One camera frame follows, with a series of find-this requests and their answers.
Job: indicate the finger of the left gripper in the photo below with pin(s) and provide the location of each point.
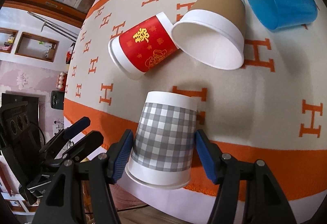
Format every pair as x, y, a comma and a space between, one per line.
74, 128
84, 147

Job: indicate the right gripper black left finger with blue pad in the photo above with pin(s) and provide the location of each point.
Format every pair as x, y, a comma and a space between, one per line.
63, 200

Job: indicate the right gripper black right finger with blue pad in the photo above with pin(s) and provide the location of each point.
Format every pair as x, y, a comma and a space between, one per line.
265, 201

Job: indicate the grey checked paper cup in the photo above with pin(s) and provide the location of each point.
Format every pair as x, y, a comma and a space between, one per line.
163, 148

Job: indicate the red paper cup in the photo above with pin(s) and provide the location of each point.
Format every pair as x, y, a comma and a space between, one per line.
142, 47

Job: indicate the brown sleeve paper cup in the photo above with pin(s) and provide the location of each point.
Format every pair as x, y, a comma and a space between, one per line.
212, 32

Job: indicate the blue plastic cup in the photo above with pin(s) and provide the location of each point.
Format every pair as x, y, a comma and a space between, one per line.
276, 14

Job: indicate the orange beige H-pattern cloth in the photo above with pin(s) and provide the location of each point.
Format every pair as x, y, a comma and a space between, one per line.
272, 108

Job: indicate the lower wooden wall niche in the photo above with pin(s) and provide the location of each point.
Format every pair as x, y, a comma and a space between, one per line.
37, 47

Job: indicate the wooden wall niche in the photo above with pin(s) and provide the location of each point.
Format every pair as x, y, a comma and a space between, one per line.
7, 39
37, 47

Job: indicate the upper wooden wall niche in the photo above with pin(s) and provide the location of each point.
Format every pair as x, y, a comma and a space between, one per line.
7, 39

